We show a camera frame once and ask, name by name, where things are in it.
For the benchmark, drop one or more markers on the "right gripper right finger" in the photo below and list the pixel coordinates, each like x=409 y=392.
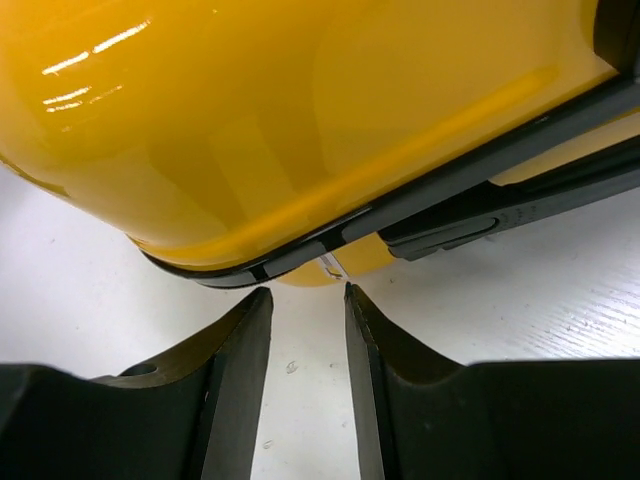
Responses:
x=421 y=415

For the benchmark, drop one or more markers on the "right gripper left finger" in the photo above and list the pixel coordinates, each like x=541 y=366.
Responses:
x=190 y=412

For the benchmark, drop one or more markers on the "yellow hard-shell suitcase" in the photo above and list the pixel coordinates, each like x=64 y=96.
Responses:
x=235 y=142

